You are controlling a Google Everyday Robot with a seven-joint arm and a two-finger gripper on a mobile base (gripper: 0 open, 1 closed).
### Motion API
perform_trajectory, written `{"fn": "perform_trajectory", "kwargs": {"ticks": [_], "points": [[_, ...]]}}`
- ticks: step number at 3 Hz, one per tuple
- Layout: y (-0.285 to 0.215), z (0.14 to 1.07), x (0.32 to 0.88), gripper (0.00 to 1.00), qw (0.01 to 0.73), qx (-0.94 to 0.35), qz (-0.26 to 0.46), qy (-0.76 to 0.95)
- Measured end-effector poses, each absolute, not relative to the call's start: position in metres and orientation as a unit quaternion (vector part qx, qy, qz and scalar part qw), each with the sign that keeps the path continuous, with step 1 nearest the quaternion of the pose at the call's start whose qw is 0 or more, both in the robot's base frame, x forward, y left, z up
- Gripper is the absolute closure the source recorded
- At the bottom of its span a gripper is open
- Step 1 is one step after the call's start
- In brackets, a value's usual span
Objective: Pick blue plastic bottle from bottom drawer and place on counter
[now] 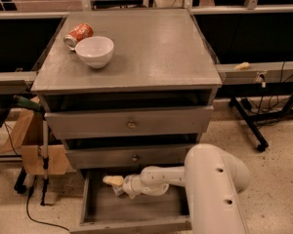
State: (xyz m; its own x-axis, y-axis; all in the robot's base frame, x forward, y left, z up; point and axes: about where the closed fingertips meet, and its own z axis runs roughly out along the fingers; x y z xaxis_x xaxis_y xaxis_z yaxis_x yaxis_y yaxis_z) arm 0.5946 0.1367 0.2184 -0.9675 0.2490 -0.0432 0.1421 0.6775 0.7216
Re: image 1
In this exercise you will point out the green handled tool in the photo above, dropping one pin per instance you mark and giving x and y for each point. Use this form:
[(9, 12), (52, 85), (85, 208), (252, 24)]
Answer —
[(26, 103)]

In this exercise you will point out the plastic bottle with white cap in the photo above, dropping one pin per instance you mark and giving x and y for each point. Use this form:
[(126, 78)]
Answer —
[(118, 190)]

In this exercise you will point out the tripod stand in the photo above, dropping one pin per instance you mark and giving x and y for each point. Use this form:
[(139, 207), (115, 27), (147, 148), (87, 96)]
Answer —
[(45, 156)]

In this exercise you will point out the black table leg with caster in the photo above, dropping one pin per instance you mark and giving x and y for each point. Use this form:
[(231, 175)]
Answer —
[(263, 144)]

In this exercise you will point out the grey drawer cabinet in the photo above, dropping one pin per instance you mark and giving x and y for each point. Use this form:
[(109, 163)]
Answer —
[(159, 60)]

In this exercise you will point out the brown cardboard box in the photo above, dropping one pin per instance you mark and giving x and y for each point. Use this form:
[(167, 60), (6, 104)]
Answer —
[(26, 138)]

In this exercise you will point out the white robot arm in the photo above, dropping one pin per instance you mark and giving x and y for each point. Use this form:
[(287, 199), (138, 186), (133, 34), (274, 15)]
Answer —
[(212, 178)]

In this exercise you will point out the grey bottom drawer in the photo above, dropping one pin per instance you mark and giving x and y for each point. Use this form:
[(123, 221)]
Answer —
[(105, 213)]

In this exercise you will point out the small foam scrap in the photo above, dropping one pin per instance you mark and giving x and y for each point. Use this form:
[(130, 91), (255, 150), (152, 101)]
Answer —
[(242, 66)]

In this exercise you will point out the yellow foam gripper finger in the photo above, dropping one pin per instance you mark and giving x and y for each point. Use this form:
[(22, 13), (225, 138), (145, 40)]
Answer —
[(113, 180)]

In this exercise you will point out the grey top drawer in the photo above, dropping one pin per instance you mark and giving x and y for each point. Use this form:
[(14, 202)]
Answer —
[(130, 122)]

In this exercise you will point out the orange soda can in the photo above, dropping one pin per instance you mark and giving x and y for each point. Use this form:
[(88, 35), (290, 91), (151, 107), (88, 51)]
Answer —
[(78, 33)]

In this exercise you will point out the white ceramic bowl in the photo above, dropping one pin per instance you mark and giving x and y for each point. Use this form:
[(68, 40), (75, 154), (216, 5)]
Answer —
[(95, 51)]

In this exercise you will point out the grey drawer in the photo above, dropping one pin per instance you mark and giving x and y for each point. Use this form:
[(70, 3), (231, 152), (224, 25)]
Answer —
[(129, 156), (130, 122), (105, 213)]

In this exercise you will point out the grey middle drawer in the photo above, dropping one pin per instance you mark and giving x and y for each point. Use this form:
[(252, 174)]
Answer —
[(129, 156)]

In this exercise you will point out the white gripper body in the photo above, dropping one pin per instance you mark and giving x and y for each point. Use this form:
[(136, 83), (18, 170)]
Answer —
[(129, 183)]

